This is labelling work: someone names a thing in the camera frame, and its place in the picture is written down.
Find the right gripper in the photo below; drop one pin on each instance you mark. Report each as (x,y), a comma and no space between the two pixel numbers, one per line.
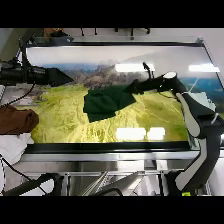
(137,86)

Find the dark green T-shirt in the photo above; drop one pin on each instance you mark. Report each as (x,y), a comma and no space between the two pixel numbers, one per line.
(103,101)

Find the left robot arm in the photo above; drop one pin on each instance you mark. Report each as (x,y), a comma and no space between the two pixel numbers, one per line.
(20,75)

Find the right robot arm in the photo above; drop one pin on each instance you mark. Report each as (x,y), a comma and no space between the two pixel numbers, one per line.
(192,116)

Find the brown garment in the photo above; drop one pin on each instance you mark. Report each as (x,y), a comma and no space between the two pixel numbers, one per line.
(17,120)

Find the white garment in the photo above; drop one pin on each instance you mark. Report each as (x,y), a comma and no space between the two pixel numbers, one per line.
(12,146)

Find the silver frame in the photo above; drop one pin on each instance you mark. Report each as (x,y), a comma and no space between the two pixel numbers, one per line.
(100,156)

